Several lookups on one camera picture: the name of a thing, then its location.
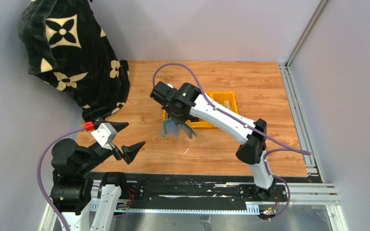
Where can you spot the beige cards in right bin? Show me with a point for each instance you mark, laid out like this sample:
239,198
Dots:
227,104

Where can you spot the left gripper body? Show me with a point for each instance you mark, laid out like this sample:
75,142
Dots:
116,150

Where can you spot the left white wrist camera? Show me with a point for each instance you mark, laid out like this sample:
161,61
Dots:
104,135

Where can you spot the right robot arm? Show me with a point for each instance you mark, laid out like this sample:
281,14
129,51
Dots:
189,102

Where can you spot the middle yellow plastic bin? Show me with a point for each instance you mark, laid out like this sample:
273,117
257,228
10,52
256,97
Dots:
199,123

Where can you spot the aluminium frame rail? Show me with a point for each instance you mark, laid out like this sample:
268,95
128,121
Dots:
288,81

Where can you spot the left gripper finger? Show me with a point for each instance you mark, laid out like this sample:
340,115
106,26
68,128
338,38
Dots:
130,152
103,126

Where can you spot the right yellow plastic bin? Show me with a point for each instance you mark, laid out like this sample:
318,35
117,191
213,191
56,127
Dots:
226,99

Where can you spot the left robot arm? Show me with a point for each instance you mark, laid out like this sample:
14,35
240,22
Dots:
71,194

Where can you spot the yellow plastic bin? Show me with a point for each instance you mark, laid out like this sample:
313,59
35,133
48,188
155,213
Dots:
199,123
226,99
165,117

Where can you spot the left yellow plastic bin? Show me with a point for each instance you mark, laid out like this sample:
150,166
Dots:
165,117

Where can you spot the black floral patterned blanket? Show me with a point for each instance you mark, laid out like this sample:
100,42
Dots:
68,49

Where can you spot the green leather card holder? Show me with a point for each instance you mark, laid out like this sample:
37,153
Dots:
170,128

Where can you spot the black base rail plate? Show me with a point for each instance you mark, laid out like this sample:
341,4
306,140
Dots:
199,192

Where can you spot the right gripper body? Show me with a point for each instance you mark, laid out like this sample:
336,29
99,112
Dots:
177,120

